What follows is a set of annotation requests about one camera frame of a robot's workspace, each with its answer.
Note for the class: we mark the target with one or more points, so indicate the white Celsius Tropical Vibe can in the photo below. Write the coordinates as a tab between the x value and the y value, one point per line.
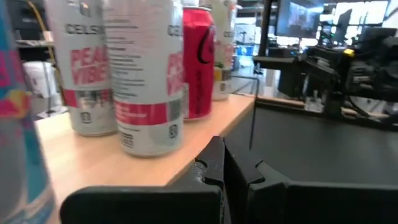
224	46

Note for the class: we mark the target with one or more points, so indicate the black pillar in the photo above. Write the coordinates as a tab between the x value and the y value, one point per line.
265	28

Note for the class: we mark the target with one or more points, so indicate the white Celsius Peach Vibe can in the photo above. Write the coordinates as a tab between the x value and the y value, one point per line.
88	77
146	93

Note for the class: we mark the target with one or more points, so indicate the large display screen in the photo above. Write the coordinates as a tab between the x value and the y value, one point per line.
298	17

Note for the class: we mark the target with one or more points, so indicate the grey workbench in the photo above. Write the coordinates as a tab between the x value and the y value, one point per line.
275	61

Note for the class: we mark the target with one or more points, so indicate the yellow pole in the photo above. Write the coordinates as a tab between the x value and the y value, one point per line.
43	28

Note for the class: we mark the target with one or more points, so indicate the red Coca-Cola can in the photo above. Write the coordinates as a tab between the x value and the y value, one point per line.
199	68

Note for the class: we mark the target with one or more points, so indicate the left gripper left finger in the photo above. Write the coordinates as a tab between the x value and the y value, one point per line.
155	205

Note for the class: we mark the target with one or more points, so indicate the blue silver Red Bull can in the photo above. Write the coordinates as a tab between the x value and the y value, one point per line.
18	124

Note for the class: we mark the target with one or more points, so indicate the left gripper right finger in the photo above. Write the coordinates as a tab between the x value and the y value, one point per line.
311	202

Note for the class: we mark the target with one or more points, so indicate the wooden shelf platform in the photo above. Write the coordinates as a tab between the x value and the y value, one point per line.
93	158

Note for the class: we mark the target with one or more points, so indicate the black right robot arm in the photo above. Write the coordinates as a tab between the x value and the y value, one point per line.
373	71

